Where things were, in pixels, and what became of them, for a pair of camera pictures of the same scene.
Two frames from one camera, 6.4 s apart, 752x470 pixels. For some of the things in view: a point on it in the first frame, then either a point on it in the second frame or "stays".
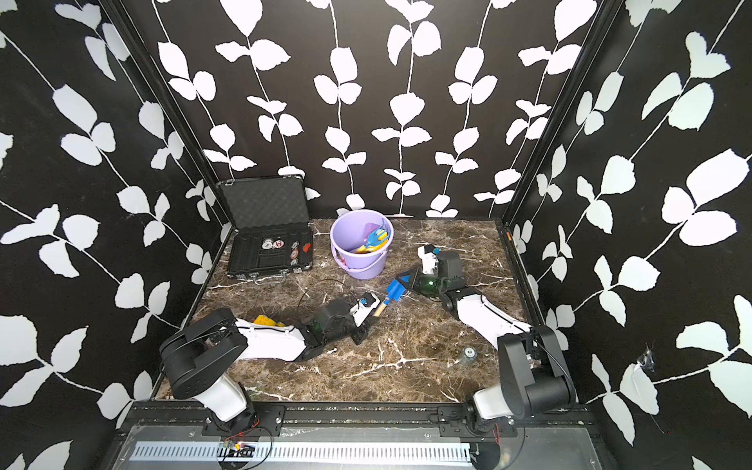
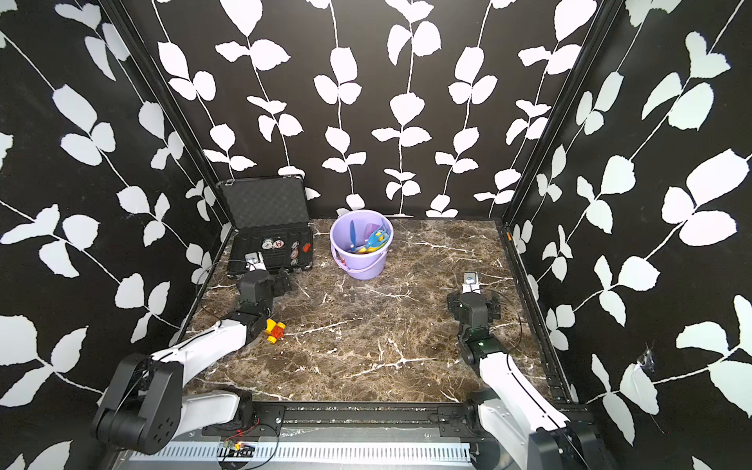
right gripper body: [428, 285] -> [457, 302]
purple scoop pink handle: [368, 228] stays
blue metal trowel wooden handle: [396, 293] -> [352, 236]
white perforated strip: [308, 451] stays
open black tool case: [274, 236] stays
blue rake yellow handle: [376, 237] stays
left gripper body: [358, 333] -> [278, 286]
